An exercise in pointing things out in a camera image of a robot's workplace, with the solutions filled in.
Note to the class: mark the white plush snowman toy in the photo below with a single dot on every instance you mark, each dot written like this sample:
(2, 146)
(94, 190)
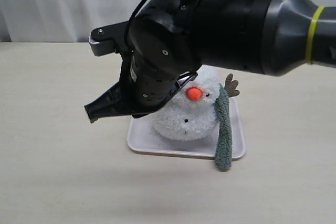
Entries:
(197, 108)

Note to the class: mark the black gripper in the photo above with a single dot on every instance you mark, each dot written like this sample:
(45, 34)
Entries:
(139, 91)

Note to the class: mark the white rectangular tray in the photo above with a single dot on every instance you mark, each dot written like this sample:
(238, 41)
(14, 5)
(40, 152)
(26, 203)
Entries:
(143, 139)

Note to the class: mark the green fuzzy scarf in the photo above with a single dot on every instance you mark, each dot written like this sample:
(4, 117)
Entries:
(224, 146)

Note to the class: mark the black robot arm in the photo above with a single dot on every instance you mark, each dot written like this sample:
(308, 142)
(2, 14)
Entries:
(165, 42)

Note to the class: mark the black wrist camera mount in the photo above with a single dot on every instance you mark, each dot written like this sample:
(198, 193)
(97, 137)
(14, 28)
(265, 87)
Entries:
(108, 39)

